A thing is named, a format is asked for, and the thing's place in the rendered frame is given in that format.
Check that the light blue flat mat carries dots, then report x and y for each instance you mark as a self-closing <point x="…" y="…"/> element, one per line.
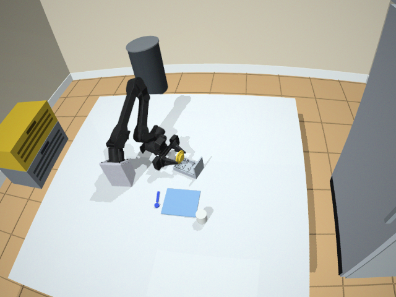
<point x="180" y="202"/>

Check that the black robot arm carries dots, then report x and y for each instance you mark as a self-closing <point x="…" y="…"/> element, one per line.
<point x="135" y="88"/>

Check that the grey dish rack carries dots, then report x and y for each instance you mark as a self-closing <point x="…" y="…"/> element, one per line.
<point x="190" y="168"/>

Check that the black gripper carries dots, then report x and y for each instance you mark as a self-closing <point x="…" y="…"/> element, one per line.
<point x="161" y="160"/>

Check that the gold round plate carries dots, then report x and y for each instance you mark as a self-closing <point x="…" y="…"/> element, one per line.
<point x="180" y="156"/>

